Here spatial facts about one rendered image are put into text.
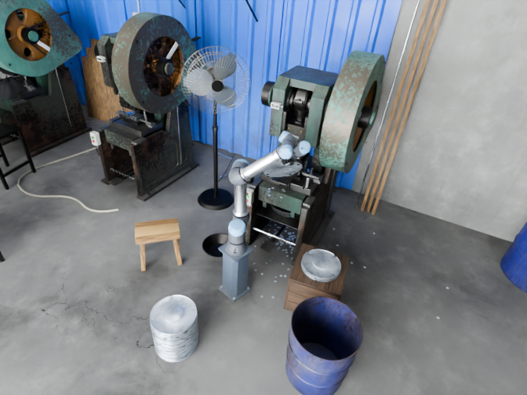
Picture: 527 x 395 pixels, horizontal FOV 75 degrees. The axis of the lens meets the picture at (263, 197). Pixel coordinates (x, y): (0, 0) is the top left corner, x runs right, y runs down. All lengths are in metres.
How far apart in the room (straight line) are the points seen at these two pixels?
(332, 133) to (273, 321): 1.43
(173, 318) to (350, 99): 1.72
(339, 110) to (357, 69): 0.27
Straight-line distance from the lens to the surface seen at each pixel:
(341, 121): 2.20
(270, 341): 2.64
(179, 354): 2.50
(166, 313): 2.39
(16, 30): 4.65
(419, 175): 3.98
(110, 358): 2.67
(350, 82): 2.24
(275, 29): 3.92
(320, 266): 2.59
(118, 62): 3.13
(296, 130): 2.69
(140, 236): 2.90
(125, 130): 3.79
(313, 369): 2.19
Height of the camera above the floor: 2.23
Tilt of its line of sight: 36 degrees down
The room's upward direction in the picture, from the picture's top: 5 degrees clockwise
